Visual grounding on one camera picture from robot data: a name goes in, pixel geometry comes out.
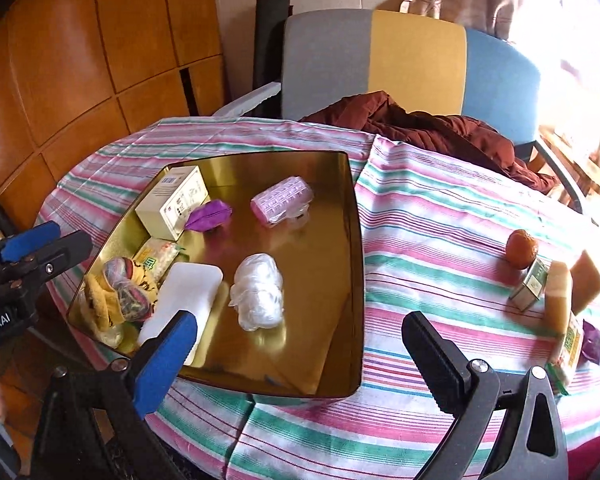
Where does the purple foil packet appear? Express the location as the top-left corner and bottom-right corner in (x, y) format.
(185, 199), (233, 233)

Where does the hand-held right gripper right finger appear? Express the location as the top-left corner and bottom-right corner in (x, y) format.
(401, 311), (570, 480)

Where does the small green box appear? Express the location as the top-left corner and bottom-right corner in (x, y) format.
(509, 258), (552, 313)

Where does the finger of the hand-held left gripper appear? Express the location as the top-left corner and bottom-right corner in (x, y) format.
(7, 231), (94, 293)
(0, 221), (62, 281)

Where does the striped tablecloth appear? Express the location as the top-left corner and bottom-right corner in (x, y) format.
(35, 117), (600, 480)

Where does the yellow sponge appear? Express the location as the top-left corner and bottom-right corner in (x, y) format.
(570, 250), (600, 313)
(544, 261), (576, 336)

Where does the white cardboard box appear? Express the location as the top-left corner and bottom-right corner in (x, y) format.
(135, 165), (211, 241)

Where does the gold metal tin box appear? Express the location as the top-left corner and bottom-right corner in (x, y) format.
(66, 150), (366, 400)

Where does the dark purple packet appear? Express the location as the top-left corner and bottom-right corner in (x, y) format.
(581, 320), (600, 367)

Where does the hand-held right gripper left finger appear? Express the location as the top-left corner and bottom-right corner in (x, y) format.
(27, 310), (198, 480)

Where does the wooden wardrobe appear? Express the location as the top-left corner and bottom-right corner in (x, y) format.
(0, 0), (226, 241)

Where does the pink hair roller pack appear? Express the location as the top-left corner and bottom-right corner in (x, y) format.
(250, 175), (313, 228)

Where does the maroon jacket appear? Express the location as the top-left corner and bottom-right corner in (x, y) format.
(297, 91), (556, 193)

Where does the white foam block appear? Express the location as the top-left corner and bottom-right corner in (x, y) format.
(137, 261), (224, 367)

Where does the grey yellow blue chair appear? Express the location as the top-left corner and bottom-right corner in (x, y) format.
(215, 8), (600, 226)

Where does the clear plastic bundle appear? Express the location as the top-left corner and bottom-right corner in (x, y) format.
(228, 252), (286, 332)

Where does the orange fruit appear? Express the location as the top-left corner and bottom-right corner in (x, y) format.
(505, 229), (539, 268)

